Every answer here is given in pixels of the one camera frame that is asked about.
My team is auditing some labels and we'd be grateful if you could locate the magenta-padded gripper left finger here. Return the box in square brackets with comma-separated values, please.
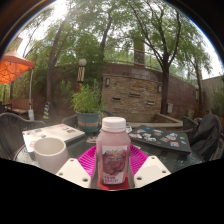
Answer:
[55, 145, 98, 189]

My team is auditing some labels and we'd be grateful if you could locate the white textured cup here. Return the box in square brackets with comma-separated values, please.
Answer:
[33, 137, 70, 175]

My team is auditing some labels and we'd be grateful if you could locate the flat round red coaster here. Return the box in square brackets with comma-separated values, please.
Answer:
[97, 173, 130, 191]

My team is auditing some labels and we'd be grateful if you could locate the blue yellow striped cone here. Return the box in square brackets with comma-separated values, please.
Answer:
[42, 101, 52, 120]

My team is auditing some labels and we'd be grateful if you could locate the black laptop with stickers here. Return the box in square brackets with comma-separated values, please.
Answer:
[128, 124, 193, 154]

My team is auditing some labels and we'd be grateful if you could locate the globe lamp post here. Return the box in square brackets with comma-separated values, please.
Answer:
[75, 58, 88, 94]

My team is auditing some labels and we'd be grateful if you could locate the pink drink bottle white cap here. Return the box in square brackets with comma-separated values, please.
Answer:
[95, 116, 132, 185]

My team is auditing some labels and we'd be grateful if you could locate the white laptop with stickers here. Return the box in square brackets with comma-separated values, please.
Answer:
[21, 123, 86, 154]

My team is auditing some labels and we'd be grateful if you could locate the orange canopy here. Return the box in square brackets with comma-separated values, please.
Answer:
[0, 49, 36, 85]

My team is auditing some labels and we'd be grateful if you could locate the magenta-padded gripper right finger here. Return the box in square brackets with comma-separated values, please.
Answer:
[128, 144, 172, 189]

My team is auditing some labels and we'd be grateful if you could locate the dark forked-trunk tree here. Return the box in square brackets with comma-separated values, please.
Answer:
[126, 0, 214, 116]

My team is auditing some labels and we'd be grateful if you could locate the green plant in teal pot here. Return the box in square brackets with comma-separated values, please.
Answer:
[70, 79, 105, 132]

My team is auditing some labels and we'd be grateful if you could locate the black jacket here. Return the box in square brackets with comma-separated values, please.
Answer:
[189, 113, 223, 163]

